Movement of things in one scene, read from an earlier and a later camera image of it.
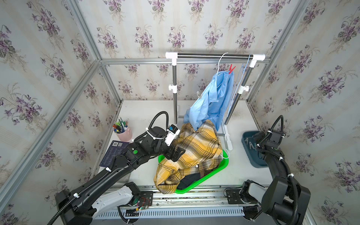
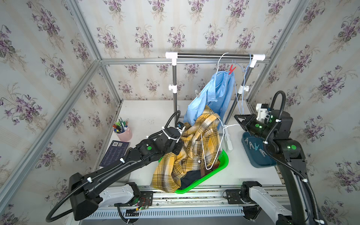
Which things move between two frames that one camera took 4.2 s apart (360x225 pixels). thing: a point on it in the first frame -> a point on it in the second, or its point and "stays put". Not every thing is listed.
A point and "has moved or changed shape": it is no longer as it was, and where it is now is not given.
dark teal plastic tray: x=249 y=143 stays put
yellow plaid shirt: x=203 y=151 has moved or changed shape
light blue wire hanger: x=246 y=67 has moved or changed shape
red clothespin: x=231 y=70 stays put
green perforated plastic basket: x=189 y=187 stays put
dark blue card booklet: x=115 y=149 stays put
